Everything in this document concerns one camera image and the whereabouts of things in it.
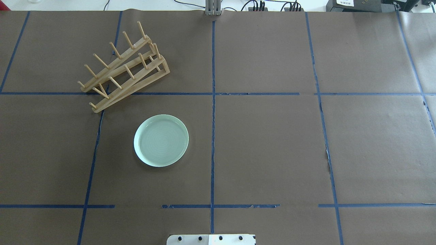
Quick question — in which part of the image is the black equipment box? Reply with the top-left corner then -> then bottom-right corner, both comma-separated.
326,0 -> 397,13

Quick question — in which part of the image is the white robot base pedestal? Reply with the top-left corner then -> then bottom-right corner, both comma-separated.
166,234 -> 256,245

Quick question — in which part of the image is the grey aluminium camera post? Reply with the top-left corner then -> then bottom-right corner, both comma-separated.
205,0 -> 222,16

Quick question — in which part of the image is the wooden dish rack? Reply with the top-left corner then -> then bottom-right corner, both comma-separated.
78,21 -> 170,113

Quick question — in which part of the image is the light green ceramic plate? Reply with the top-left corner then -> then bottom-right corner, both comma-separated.
133,114 -> 189,167

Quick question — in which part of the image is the black power strip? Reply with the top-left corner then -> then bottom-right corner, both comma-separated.
252,0 -> 304,12

